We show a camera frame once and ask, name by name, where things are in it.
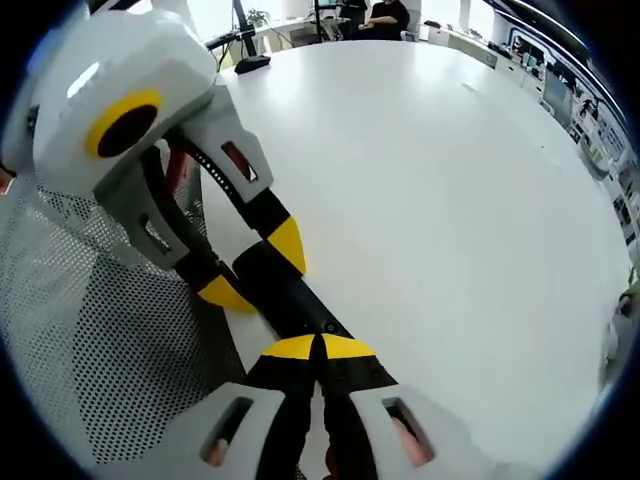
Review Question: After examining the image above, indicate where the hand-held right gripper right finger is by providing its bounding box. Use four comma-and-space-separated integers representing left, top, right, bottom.
315, 332, 501, 480

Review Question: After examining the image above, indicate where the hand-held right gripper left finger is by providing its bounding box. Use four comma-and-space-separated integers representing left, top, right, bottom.
149, 333, 321, 480

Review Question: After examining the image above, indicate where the black remote control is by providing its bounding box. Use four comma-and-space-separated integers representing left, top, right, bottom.
232, 243, 362, 349

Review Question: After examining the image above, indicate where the black computer mouse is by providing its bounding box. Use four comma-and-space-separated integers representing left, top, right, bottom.
234, 55, 272, 75

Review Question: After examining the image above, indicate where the black tripod stand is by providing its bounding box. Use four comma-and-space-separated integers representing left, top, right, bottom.
207, 0, 261, 64

